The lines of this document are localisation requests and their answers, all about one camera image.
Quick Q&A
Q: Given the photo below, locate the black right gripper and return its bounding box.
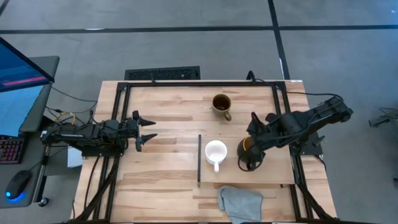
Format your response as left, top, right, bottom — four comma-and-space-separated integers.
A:
246, 111, 281, 165

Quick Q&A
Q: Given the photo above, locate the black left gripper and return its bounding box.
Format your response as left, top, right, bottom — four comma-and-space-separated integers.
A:
123, 110, 159, 153

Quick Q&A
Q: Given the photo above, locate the black mug with yellow inside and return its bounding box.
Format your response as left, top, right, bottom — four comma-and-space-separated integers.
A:
236, 136, 266, 172

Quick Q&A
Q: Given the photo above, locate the white ceramic mug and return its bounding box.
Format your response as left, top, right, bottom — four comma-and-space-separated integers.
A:
204, 139, 228, 174

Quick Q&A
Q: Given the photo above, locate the green and yellow glazed mug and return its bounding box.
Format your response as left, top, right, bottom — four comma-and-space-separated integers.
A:
211, 93, 233, 123

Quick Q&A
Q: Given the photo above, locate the black shelf leg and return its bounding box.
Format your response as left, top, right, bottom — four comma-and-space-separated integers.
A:
197, 134, 203, 188

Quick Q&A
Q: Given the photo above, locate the grey terry cloth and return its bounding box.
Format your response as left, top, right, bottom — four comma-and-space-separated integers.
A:
217, 185, 264, 224

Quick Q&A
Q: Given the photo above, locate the black floor vent grille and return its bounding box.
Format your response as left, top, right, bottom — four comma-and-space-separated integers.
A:
124, 65, 201, 82

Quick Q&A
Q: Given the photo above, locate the white box under table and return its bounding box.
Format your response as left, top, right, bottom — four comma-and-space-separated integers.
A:
67, 145, 84, 169

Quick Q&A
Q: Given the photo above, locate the grey side desk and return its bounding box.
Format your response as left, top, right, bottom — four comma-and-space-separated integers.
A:
0, 55, 60, 209

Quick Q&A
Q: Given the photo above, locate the computer monitor with blue screen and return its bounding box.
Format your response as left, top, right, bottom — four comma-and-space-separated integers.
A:
0, 36, 56, 138

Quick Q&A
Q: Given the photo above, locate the black floor stand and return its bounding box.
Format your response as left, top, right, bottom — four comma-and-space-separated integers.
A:
368, 106, 398, 129

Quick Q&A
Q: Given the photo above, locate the backlit keyboard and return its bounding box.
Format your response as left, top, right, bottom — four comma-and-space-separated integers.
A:
0, 134, 25, 165

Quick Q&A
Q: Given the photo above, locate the black computer mouse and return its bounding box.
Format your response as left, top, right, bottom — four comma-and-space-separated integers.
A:
5, 169, 32, 200

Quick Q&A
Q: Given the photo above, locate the black aluminium table frame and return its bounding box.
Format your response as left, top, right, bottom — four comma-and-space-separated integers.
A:
70, 80, 340, 224

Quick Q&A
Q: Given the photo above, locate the thin black cable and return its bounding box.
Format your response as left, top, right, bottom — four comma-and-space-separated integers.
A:
50, 86, 98, 103

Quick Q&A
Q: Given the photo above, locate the yellow cable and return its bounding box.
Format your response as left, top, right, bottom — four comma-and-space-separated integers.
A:
53, 111, 77, 126

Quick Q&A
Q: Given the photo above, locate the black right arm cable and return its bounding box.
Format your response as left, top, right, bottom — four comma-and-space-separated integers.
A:
285, 90, 345, 102

